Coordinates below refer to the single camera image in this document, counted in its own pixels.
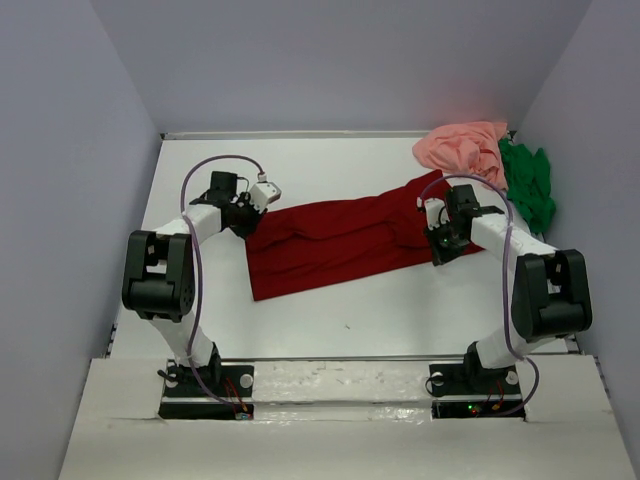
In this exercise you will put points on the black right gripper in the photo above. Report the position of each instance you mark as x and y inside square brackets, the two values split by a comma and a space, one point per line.
[439, 255]

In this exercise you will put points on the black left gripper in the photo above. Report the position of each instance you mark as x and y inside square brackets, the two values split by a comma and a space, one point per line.
[255, 217]

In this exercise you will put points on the dark red t shirt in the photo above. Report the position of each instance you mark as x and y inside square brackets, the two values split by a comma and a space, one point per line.
[325, 243]

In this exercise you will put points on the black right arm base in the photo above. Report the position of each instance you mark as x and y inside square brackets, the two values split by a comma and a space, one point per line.
[457, 395]

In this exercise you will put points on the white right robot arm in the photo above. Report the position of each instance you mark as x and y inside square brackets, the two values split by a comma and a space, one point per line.
[545, 292]

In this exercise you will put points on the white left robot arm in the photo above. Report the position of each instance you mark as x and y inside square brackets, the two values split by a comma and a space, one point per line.
[162, 284]

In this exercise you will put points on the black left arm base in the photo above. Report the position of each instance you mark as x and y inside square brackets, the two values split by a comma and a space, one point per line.
[228, 399]

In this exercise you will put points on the pink crumpled t shirt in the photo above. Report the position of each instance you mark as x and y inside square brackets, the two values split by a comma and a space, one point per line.
[465, 148]

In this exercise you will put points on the green crumpled t shirt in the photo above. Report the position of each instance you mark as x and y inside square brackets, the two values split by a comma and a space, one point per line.
[528, 176]

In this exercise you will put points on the white front cover board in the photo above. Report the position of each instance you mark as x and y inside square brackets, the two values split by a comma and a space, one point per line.
[344, 420]

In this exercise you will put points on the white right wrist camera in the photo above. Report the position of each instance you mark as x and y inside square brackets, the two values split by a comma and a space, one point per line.
[434, 210]

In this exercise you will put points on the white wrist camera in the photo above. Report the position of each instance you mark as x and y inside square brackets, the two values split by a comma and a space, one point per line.
[434, 210]
[262, 194]

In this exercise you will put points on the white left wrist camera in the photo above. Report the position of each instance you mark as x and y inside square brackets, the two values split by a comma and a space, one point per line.
[262, 194]

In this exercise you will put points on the aluminium front rail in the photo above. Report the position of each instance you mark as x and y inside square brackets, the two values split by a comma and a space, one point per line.
[425, 358]

